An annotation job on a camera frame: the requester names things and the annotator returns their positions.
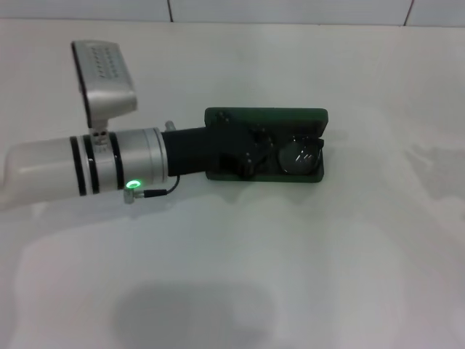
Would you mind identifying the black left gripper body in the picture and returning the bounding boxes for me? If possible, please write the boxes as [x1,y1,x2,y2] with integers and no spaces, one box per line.
[161,111,257,180]

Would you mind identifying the green glasses case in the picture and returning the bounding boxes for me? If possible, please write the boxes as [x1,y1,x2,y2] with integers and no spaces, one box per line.
[203,105,330,185]

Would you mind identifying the black glasses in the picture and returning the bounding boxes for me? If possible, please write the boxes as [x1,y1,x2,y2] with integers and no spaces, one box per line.
[254,133,326,175]

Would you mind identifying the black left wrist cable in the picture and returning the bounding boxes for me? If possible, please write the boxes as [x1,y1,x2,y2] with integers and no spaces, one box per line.
[121,120,183,205]

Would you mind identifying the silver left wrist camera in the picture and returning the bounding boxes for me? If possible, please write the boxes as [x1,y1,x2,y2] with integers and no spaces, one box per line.
[70,39,140,147]

